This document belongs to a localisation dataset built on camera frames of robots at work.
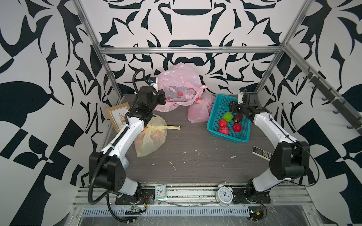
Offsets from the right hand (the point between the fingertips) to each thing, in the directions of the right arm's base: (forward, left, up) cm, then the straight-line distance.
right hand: (232, 102), depth 89 cm
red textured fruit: (-11, +5, -14) cm, 18 cm away
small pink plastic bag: (0, +20, -10) cm, 22 cm away
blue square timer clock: (-31, +65, -17) cm, 74 cm away
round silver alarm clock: (-48, +11, -15) cm, 52 cm away
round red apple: (-9, -5, -16) cm, 19 cm away
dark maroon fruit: (0, -8, -16) cm, 18 cm away
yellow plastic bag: (-21, +50, -9) cm, 55 cm away
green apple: (-1, 0, -13) cm, 13 cm away
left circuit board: (-53, +55, -17) cm, 78 cm away
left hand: (0, +44, +13) cm, 46 cm away
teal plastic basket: (+12, +2, -18) cm, 22 cm away
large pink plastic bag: (+5, +32, +10) cm, 33 cm away
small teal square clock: (-46, +43, -17) cm, 66 cm away
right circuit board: (-55, -4, -21) cm, 59 cm away
